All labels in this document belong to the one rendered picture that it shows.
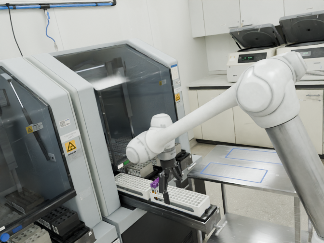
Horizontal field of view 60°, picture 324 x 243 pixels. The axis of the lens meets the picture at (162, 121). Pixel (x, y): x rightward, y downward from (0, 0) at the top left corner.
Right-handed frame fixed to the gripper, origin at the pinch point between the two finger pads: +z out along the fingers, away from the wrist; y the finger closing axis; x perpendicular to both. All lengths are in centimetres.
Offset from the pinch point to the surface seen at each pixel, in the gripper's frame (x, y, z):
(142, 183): 21.5, 0.8, -0.1
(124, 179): 34.9, 0.2, -0.3
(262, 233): -21, 57, 58
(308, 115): -12, 228, 34
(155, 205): 7.7, -5.7, 5.4
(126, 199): 28.5, -6.6, 7.4
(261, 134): 40, 229, 62
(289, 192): -46, 29, 4
